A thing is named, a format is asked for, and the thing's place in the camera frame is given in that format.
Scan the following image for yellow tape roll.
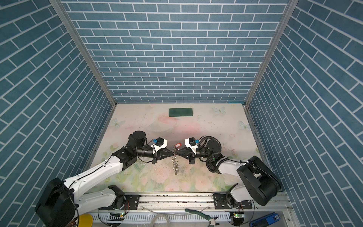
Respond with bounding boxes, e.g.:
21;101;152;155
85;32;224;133
78;213;93;227

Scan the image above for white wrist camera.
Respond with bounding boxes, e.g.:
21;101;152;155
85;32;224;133
185;137;199;155
151;137;168;154

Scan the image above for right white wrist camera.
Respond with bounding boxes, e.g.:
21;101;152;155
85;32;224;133
185;137;199;155

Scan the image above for blue black device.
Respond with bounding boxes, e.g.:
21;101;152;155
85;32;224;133
249;212;280;227

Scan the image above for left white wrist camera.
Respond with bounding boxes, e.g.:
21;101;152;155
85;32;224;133
151;137;168;154

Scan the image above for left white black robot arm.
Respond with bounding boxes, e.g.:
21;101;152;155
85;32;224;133
35;131;174;227

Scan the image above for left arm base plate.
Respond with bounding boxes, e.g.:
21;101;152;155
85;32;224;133
100;194;140;211

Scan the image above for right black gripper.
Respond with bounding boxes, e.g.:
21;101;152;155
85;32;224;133
176;147;214;166

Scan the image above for green handled pliers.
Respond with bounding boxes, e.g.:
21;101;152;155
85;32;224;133
184;209;220;227

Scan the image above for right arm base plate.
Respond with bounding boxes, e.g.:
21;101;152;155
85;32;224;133
212;193;252;210

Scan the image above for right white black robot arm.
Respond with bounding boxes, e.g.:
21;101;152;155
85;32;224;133
175;136;282;208

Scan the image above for dark green sponge block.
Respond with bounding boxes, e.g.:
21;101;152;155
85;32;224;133
168;107;193;117

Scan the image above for clear plastic tube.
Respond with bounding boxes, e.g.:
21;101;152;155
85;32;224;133
149;214;171;227

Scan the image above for aluminium rail frame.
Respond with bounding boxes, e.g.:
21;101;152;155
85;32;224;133
50;191;298;227

